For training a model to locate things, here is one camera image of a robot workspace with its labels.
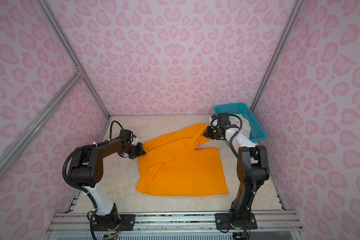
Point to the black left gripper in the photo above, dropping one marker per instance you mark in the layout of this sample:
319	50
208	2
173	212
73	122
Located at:
140	151

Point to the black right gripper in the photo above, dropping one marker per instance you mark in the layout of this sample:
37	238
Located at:
209	135

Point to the orange shorts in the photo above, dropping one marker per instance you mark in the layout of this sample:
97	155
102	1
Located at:
174	166

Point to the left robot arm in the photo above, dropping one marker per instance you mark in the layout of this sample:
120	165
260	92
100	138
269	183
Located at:
83	170

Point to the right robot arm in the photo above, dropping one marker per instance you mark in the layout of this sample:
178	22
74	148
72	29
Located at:
252	171

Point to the teal plastic laundry basket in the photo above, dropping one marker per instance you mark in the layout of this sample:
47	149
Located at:
257	132

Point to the white patterned garment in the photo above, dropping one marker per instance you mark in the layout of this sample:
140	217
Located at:
240	120

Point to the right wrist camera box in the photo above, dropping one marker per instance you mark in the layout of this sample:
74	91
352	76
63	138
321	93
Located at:
223	119

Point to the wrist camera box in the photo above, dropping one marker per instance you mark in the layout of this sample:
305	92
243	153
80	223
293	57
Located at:
223	119
129	136

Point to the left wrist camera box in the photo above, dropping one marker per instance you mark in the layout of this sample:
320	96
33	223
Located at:
129	136

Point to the aluminium diagonal frame bar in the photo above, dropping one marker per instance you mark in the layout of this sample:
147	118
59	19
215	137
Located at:
18	147

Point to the aluminium frame post left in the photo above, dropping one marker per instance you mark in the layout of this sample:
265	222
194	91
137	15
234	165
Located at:
67	46

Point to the aluminium frame post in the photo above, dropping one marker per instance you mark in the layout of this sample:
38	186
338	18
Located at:
297	8
67	46

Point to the aluminium frame post right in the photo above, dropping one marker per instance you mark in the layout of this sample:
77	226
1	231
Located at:
297	8

